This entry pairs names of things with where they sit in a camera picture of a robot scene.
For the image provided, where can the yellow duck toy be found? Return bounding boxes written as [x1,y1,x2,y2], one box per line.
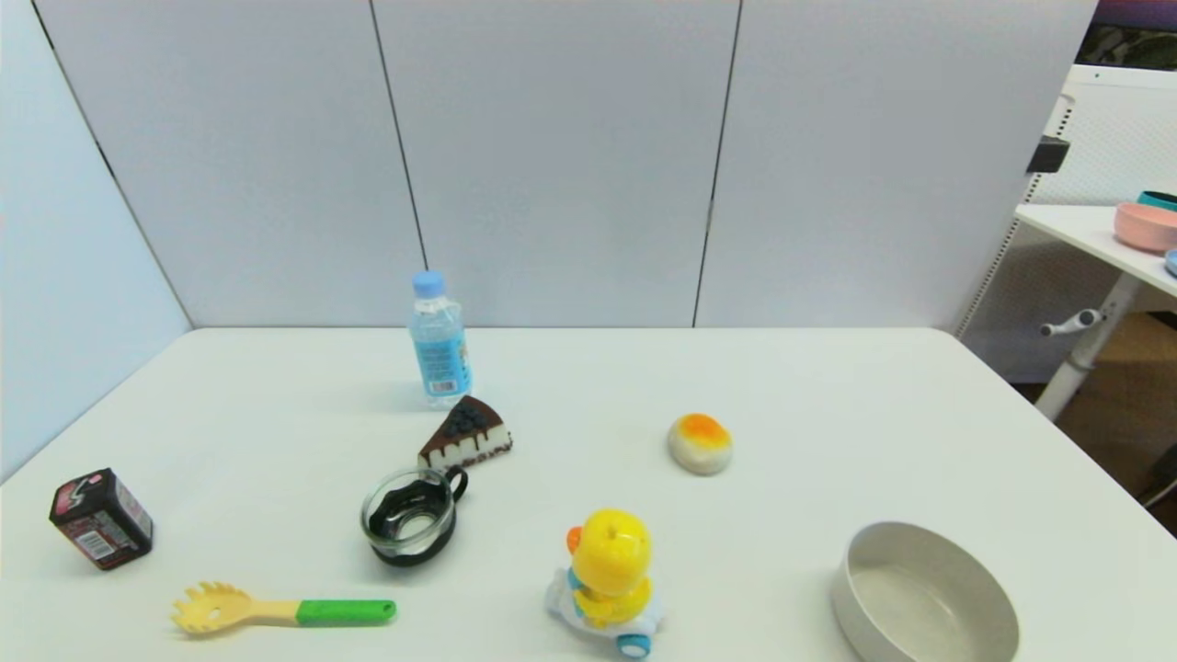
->
[544,508,664,660]

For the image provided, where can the grey brown round bowl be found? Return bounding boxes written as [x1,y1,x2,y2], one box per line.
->
[832,521,1022,662]

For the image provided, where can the pink bowl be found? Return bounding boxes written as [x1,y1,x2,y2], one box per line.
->
[1114,202,1177,255]

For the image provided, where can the black floor object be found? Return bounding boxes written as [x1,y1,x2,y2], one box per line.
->
[1138,445,1177,508]

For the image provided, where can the clear water bottle blue label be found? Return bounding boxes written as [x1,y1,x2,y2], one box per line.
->
[408,270,474,410]

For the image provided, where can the chocolate blueberry cake slice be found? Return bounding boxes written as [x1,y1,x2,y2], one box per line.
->
[418,395,514,472]

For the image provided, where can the white bun orange top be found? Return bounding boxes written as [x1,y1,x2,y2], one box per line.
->
[668,413,734,476]

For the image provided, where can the black clip on pegboard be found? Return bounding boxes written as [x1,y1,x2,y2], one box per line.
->
[1026,136,1072,175]

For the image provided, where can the white side table leg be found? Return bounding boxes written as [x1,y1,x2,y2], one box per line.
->
[1034,273,1142,423]

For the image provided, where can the white side table top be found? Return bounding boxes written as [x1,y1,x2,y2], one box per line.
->
[1016,203,1177,298]

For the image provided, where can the black and pink carton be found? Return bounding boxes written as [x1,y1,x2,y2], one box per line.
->
[49,468,154,572]

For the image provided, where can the white pegboard panel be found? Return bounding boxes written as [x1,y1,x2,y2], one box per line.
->
[954,63,1177,383]

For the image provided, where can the glass cup black handle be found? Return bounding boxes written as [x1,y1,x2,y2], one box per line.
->
[360,465,470,567]

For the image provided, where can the yellow pasta spoon green handle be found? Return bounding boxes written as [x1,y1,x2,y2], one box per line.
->
[171,581,397,636]

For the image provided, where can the white table crank handle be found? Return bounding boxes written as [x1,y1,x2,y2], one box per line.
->
[1040,309,1103,338]

